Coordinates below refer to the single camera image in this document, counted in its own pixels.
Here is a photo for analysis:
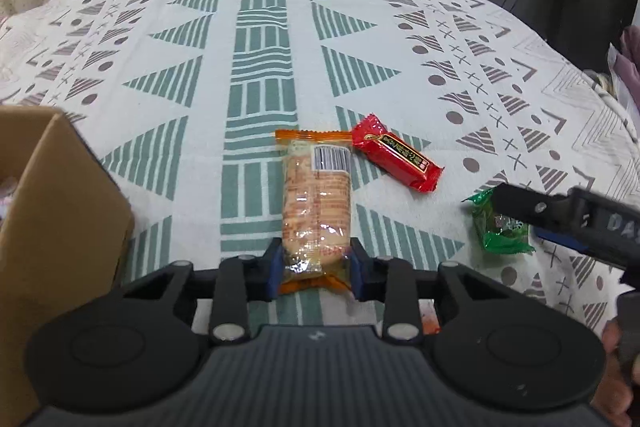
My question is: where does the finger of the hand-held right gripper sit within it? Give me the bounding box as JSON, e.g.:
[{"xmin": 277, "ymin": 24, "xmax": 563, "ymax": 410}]
[
  {"xmin": 531, "ymin": 228, "xmax": 593, "ymax": 254},
  {"xmin": 492, "ymin": 184, "xmax": 576, "ymax": 233}
]

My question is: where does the large cardboard box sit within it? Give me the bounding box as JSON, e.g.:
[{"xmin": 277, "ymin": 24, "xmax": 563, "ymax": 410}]
[{"xmin": 0, "ymin": 105, "xmax": 136, "ymax": 427}]

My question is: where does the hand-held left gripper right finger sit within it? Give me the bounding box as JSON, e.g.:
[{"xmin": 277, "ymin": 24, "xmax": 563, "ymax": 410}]
[{"xmin": 349, "ymin": 238, "xmax": 523, "ymax": 347}]

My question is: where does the green snack packet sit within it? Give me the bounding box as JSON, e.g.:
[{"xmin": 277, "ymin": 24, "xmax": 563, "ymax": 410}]
[{"xmin": 461, "ymin": 187, "xmax": 536, "ymax": 255}]

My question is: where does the patterned bedspread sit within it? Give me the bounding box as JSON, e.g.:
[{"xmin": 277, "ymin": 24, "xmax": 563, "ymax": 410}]
[{"xmin": 0, "ymin": 0, "xmax": 640, "ymax": 343}]

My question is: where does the small orange snack packet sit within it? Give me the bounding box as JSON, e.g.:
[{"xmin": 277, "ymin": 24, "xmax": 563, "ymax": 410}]
[{"xmin": 420, "ymin": 301, "xmax": 443, "ymax": 335}]

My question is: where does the person's right hand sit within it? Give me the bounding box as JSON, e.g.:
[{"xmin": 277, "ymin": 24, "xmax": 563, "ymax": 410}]
[{"xmin": 590, "ymin": 322, "xmax": 640, "ymax": 425}]

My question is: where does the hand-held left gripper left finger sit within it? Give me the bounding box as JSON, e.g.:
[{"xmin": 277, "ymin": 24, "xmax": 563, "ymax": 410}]
[{"xmin": 107, "ymin": 238, "xmax": 284, "ymax": 348}]

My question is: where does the red snack packet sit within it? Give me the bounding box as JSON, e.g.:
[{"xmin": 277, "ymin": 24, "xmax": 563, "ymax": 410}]
[{"xmin": 351, "ymin": 113, "xmax": 445, "ymax": 194}]

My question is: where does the mauve cloth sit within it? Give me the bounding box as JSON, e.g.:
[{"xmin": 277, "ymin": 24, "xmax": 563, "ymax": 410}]
[{"xmin": 612, "ymin": 27, "xmax": 640, "ymax": 108}]

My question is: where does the orange cracker packet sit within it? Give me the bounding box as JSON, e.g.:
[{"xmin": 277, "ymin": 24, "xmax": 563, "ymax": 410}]
[{"xmin": 275, "ymin": 129, "xmax": 356, "ymax": 295}]

